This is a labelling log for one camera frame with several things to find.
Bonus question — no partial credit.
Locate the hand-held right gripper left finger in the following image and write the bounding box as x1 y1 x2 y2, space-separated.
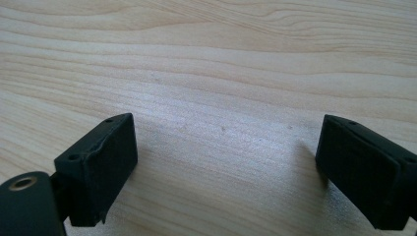
53 112 139 228

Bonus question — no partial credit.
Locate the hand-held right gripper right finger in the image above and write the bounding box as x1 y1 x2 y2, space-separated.
315 113 417 231

